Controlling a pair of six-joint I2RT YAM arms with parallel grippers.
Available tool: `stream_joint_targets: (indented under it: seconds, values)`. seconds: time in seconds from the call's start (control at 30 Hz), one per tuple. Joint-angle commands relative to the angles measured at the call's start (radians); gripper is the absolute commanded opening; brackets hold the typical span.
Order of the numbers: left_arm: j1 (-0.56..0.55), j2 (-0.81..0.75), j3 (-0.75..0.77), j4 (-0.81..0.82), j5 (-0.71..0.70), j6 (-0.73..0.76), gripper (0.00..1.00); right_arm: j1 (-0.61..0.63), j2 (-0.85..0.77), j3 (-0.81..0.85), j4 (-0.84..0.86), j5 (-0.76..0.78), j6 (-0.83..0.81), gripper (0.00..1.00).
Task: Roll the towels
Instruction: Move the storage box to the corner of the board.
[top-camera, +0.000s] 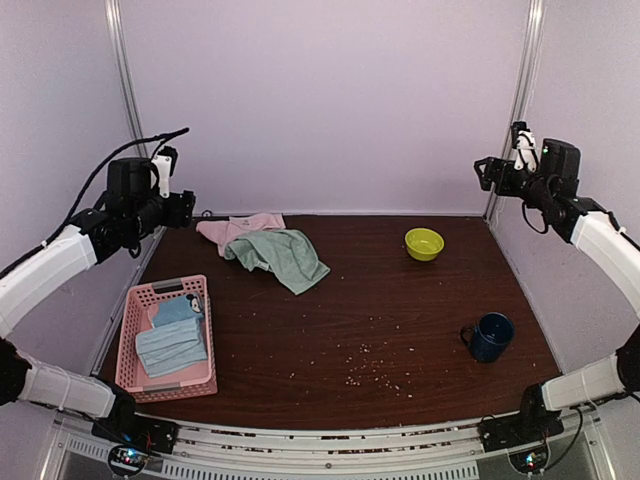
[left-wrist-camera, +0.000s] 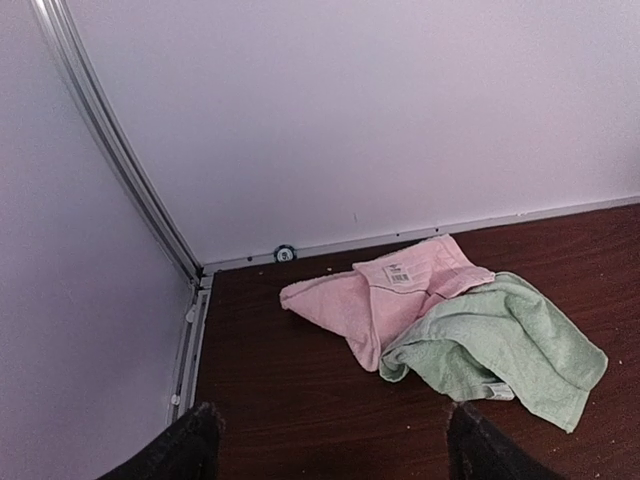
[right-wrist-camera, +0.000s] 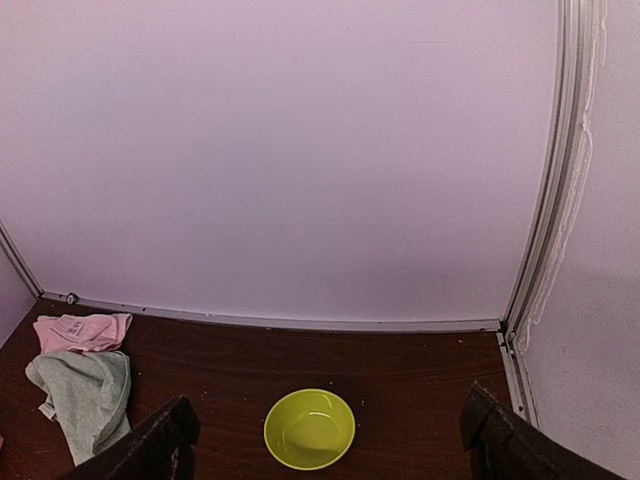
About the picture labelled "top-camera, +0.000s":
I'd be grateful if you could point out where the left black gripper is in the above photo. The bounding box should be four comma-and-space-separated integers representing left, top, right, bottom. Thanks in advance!
128, 189, 195, 238

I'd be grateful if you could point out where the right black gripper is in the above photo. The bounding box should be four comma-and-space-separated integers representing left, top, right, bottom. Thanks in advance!
475, 156, 554, 209

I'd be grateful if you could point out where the green towel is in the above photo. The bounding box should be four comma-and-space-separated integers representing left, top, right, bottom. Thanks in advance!
223, 229, 331, 295

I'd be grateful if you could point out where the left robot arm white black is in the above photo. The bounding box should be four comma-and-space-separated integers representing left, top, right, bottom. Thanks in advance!
1, 146, 195, 444

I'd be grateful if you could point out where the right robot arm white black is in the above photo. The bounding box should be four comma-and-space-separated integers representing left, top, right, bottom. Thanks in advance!
474, 131, 639, 442

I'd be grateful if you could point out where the pink towel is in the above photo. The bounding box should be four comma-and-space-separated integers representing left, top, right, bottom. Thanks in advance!
196, 213, 286, 249

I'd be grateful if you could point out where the blue cartoon towel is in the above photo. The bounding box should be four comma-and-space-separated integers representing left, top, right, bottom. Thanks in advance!
151, 293, 204, 328

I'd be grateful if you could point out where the yellow-green bowl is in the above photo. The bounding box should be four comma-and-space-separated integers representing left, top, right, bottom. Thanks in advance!
404, 228, 445, 262

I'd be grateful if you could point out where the folded blue towel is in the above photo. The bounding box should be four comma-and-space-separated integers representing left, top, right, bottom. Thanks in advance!
135, 320, 208, 378

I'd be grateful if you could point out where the pink plastic basket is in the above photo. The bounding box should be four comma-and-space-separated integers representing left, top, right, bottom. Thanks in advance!
115, 275, 218, 403

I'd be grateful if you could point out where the dark blue mug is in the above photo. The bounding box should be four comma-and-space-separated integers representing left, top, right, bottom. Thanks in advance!
459, 312, 515, 363

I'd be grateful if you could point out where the left round circuit board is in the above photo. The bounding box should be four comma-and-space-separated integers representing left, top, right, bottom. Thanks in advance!
107, 445, 149, 477

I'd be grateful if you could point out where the round circuit board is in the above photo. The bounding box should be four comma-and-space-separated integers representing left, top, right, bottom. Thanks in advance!
107, 445, 149, 477
509, 445, 550, 475

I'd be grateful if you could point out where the right round circuit board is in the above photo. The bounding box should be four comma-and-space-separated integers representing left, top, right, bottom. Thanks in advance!
509, 445, 550, 475

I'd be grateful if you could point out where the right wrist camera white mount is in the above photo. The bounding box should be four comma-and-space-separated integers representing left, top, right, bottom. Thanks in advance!
510, 121, 539, 173

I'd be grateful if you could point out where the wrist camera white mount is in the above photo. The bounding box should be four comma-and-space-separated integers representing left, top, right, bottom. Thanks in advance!
510, 121, 539, 173
151, 146, 178, 199

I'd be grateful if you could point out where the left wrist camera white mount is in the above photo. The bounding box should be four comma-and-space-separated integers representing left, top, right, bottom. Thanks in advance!
151, 146, 178, 199

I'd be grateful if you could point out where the right aluminium frame post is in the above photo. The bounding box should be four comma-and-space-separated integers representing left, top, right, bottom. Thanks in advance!
482, 0, 545, 221

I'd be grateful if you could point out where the aluminium frame post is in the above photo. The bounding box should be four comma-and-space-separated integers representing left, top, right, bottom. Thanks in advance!
482, 0, 545, 221
104, 0, 143, 140

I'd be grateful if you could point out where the left aluminium frame post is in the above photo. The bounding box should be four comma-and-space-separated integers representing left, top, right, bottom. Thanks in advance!
104, 0, 143, 140

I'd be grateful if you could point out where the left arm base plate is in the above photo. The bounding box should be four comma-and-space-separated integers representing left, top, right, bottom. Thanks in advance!
91, 416, 179, 455

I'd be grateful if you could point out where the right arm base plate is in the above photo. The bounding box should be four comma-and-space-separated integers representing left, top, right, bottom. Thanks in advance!
478, 413, 564, 452

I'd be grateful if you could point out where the front aluminium rail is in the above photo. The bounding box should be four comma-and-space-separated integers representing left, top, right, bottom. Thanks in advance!
39, 409, 621, 480

